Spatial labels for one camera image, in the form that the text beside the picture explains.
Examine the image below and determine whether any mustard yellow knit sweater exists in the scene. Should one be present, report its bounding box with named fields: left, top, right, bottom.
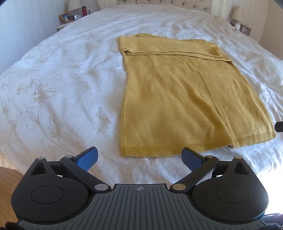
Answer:
left=119, top=34, right=276, bottom=157

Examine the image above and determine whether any tufted beige headboard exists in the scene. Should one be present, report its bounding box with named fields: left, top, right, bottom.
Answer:
left=97, top=0, right=228, bottom=18

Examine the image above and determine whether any left white nightstand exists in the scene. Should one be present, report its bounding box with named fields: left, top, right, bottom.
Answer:
left=57, top=21, right=73, bottom=31

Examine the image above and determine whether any red bottle on nightstand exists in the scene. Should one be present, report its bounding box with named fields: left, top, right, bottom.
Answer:
left=82, top=6, right=87, bottom=17

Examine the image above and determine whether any picture frame right nightstand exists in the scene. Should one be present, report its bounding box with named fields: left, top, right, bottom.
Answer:
left=239, top=24, right=251, bottom=36

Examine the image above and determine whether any wooden picture frame left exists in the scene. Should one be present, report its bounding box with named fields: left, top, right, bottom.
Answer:
left=59, top=13, right=74, bottom=23

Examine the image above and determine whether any small silver photo frame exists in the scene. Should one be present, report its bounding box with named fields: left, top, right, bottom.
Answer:
left=72, top=13, right=81, bottom=20

